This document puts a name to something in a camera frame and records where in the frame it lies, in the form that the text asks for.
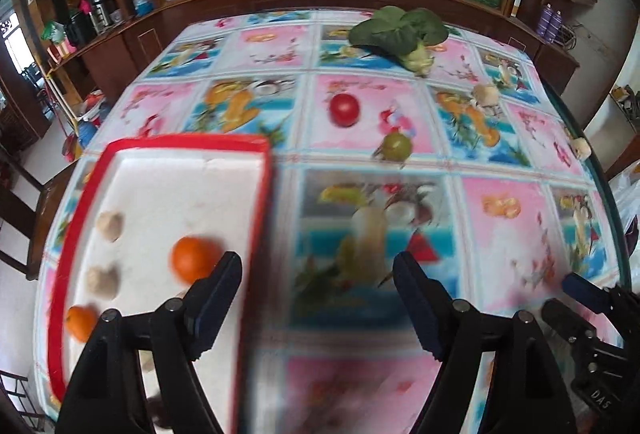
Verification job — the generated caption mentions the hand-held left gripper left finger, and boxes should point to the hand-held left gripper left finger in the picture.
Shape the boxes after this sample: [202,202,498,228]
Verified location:
[55,251,243,434]

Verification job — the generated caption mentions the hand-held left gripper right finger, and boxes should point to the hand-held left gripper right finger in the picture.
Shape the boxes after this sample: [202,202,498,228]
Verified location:
[392,252,578,434]

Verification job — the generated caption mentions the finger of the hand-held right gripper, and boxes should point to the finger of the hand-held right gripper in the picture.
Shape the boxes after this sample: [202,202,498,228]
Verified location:
[561,271,640,340]
[541,298,599,355]

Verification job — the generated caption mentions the orange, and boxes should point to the orange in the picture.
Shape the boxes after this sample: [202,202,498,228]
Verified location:
[65,305,99,342]
[170,236,223,285]

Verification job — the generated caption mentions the dark purple round fruit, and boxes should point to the dark purple round fruit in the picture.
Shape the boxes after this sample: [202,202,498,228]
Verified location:
[147,396,173,430]

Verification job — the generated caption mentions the red tray with white inside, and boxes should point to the red tray with white inside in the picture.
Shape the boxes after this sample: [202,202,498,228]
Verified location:
[47,134,275,434]

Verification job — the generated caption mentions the white plastic bag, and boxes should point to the white plastic bag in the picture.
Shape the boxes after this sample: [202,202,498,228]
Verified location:
[610,164,640,235]

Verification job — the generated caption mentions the green round fruit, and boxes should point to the green round fruit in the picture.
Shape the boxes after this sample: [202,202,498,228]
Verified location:
[382,132,413,161]

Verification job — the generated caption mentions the fruit-print pink blue tablecloth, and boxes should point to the fruit-print pink blue tablecloth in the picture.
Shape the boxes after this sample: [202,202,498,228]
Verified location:
[32,8,623,434]

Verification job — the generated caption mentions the shoes on shelf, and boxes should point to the shoes on shelf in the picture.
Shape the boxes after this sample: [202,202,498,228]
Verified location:
[610,84,640,119]

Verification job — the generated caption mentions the dark wooden chair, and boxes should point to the dark wooden chair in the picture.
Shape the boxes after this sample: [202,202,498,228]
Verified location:
[0,146,71,282]

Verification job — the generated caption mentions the red tomato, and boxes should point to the red tomato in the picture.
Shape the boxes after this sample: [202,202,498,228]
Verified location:
[329,94,362,127]

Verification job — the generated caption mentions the red and blue buckets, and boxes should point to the red and blue buckets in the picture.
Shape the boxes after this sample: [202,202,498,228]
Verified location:
[62,88,108,162]

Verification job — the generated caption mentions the purple spray bottle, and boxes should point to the purple spray bottle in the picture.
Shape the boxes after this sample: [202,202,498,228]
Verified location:
[536,4,553,37]
[546,8,565,44]

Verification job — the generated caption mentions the green leafy vegetable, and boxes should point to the green leafy vegetable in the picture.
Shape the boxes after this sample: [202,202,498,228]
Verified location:
[347,6,448,75]

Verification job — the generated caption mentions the green packet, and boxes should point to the green packet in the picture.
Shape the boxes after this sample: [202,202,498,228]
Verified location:
[41,21,66,45]

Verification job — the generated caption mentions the silver thermos flask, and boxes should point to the silver thermos flask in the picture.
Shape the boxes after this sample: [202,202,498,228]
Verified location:
[86,0,116,34]

